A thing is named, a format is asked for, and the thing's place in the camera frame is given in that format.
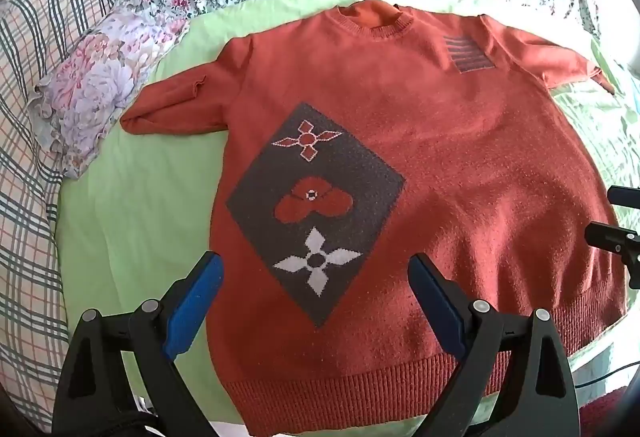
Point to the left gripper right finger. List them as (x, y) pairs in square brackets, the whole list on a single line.
[(512, 376)]

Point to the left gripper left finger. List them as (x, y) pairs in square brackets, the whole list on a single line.
[(119, 376)]

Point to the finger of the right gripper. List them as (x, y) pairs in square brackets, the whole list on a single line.
[(624, 196), (623, 242)]

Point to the orange knit sweater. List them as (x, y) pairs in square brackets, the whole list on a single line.
[(357, 138)]

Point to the pink floral pillow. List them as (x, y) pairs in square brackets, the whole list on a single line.
[(73, 107)]

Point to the plaid pillow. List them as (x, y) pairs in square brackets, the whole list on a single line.
[(36, 36)]

